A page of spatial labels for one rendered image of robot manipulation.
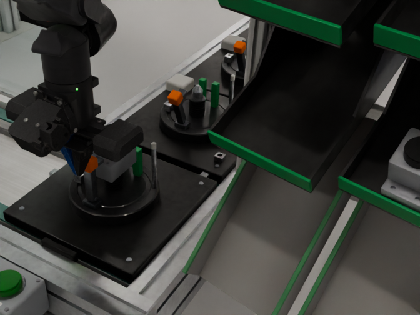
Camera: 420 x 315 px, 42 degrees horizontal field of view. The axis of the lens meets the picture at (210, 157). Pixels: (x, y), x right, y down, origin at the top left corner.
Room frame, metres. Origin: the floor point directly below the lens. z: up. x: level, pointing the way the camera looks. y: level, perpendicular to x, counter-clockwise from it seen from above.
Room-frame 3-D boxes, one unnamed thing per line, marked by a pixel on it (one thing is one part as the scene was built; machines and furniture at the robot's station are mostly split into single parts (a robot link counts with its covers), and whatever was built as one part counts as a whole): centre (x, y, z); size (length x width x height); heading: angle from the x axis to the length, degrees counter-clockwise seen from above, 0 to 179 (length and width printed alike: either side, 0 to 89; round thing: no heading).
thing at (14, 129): (0.55, 0.20, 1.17); 0.07 x 0.07 x 0.06; 59
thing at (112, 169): (0.67, 0.14, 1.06); 0.08 x 0.04 x 0.07; 153
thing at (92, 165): (0.62, 0.17, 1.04); 0.04 x 0.02 x 0.08; 153
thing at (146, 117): (0.89, 0.03, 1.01); 0.24 x 0.24 x 0.13; 63
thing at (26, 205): (0.66, 0.15, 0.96); 0.24 x 0.24 x 0.02; 63
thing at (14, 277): (0.48, 0.26, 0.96); 0.04 x 0.04 x 0.02
